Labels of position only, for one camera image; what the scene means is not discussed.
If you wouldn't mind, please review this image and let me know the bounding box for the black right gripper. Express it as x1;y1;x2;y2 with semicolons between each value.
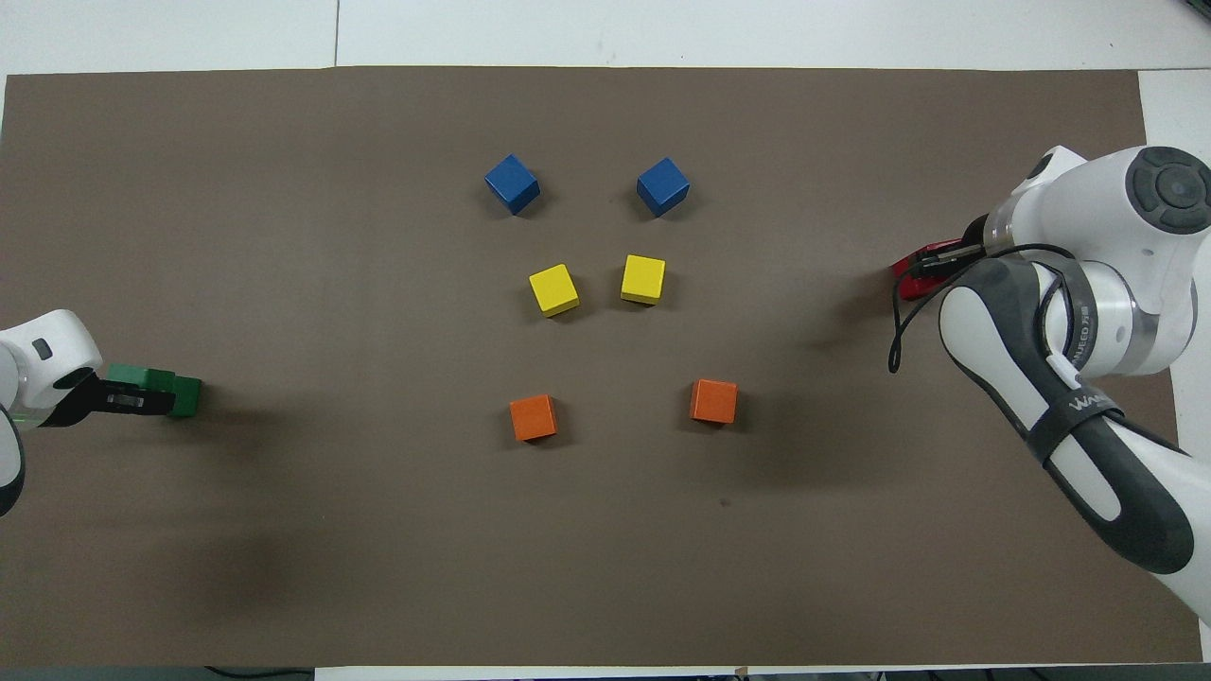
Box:
912;215;992;279

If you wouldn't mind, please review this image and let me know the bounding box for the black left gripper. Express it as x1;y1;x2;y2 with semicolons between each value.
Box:
38;374;178;429

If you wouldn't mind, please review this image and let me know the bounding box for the red wooden cube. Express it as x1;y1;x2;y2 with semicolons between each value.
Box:
892;259;938;303
906;240;958;285

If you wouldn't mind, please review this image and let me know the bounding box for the orange wooden cube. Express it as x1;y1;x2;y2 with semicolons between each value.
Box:
509;394;559;443
690;379;739;425

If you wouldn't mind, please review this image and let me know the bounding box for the blue wooden cube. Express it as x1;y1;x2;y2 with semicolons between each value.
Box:
484;154;541;216
636;157;691;218

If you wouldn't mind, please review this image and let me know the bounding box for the yellow wooden cube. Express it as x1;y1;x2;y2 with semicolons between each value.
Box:
528;264;581;318
621;254;667;306

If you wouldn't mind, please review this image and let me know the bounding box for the brown paper table mat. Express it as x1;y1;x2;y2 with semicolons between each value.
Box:
0;66;1204;671

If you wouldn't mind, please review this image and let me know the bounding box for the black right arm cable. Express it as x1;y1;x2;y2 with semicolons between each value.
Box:
886;242;1188;460

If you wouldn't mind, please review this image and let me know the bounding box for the thin black floor cable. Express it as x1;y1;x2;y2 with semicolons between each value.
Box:
203;665;315;681

